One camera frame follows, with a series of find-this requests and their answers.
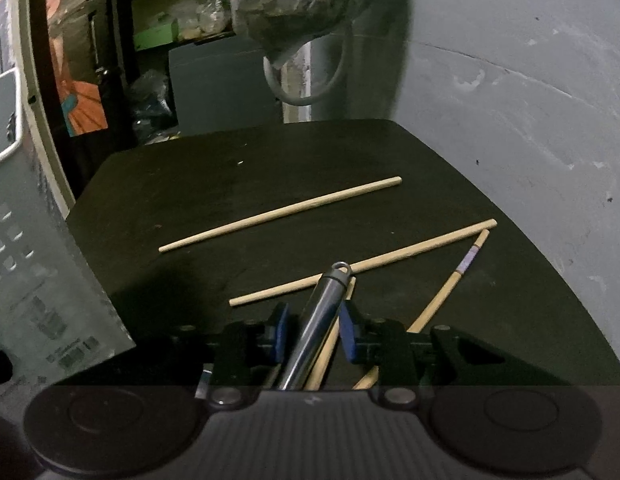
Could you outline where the green box on shelf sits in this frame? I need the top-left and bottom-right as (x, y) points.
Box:
(134, 20), (179, 51)

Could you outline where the steel peeler with grey handle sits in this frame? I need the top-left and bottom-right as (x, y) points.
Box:
(275, 261), (352, 391)

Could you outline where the white perforated utensil caddy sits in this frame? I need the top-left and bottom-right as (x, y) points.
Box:
(0, 68), (133, 385)

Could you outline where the plain wooden chopstick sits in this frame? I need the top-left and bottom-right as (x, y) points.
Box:
(229, 219), (497, 309)
(158, 176), (403, 254)

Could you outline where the purple-banded wooden chopstick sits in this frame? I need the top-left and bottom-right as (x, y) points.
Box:
(351, 227), (491, 391)

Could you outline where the dark cabinet box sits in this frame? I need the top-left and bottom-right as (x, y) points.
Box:
(169, 36), (283, 136)

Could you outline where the grey looped hose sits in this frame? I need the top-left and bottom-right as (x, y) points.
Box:
(261, 19), (355, 109)

